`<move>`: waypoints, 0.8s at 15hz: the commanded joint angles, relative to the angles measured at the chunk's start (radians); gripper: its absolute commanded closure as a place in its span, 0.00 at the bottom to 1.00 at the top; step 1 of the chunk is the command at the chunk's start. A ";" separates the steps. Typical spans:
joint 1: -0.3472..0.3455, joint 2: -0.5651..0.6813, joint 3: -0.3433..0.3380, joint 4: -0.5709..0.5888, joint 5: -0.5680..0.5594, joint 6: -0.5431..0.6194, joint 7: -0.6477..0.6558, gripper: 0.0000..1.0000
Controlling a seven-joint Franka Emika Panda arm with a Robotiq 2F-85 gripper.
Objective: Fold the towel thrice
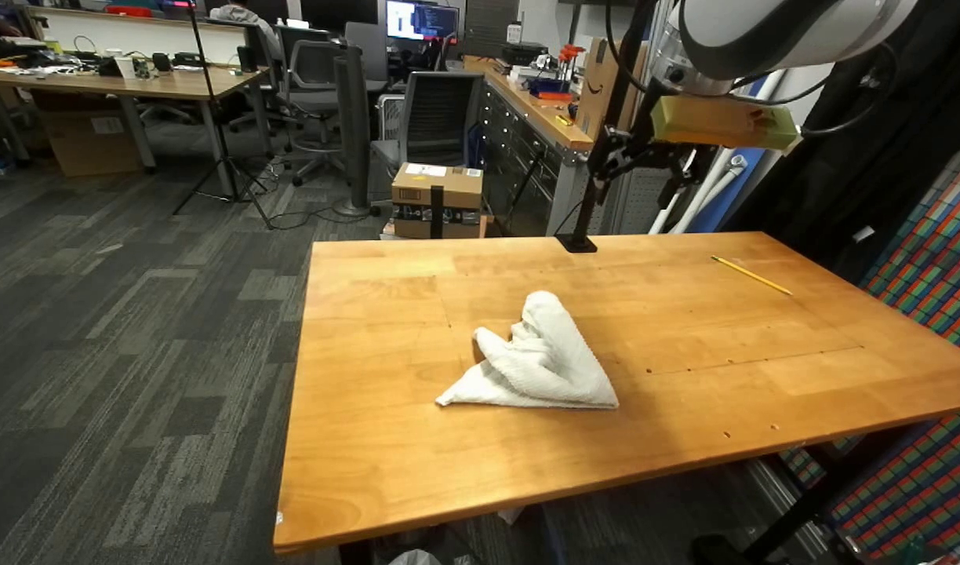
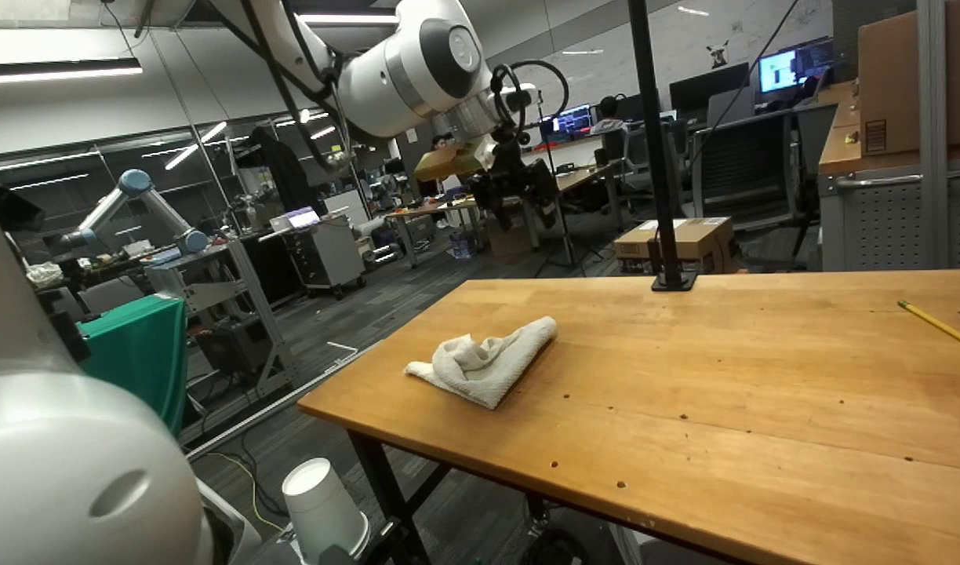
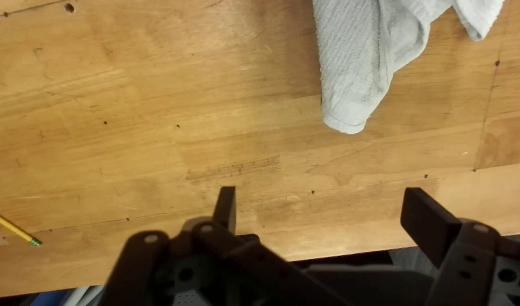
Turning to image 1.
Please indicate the tall black panel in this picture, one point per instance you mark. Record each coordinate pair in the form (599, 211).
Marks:
(353, 126)

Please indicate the yellow wrist camera mount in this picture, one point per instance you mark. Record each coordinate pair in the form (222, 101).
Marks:
(727, 119)

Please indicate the long wooden desk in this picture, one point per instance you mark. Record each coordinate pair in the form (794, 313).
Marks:
(115, 82)

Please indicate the black tripod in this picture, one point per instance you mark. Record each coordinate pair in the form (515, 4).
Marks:
(217, 126)

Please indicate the small cardboard box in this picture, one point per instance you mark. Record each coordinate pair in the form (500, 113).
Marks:
(437, 193)

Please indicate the grey office chair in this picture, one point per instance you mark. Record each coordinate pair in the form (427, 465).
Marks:
(312, 89)

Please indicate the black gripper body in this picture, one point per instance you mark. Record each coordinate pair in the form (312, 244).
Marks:
(646, 144)

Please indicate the drawer cabinet with wooden top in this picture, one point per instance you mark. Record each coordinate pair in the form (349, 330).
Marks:
(523, 159)

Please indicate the colourful plaid cloth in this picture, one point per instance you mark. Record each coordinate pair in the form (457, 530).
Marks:
(919, 492)

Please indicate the black table frame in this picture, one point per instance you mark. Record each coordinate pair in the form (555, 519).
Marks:
(804, 514)

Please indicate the black camera stand pole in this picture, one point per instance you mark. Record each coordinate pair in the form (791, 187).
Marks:
(605, 159)

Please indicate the white cloth towel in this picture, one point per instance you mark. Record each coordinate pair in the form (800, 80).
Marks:
(546, 366)

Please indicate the cardboard box under desk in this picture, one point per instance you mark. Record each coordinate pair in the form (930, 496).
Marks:
(88, 143)

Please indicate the large cardboard box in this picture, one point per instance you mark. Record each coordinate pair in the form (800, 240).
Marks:
(590, 96)

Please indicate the yellow pencil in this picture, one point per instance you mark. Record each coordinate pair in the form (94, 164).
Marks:
(752, 274)

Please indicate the lit computer monitor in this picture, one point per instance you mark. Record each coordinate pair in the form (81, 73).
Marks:
(418, 21)

